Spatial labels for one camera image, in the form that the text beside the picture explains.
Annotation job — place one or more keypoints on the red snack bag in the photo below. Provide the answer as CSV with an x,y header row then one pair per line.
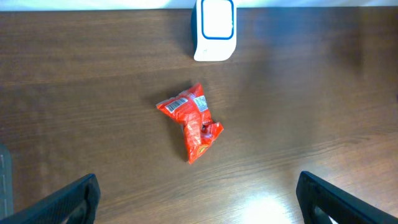
x,y
190,110

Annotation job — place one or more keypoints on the grey plastic lattice basket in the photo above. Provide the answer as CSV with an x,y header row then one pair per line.
x,y
7,201

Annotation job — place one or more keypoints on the white barcode scanner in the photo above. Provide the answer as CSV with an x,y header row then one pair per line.
x,y
213,25

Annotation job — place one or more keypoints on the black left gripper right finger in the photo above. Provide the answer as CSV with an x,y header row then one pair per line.
x,y
322,202

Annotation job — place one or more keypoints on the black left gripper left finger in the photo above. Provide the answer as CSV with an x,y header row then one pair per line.
x,y
76,203

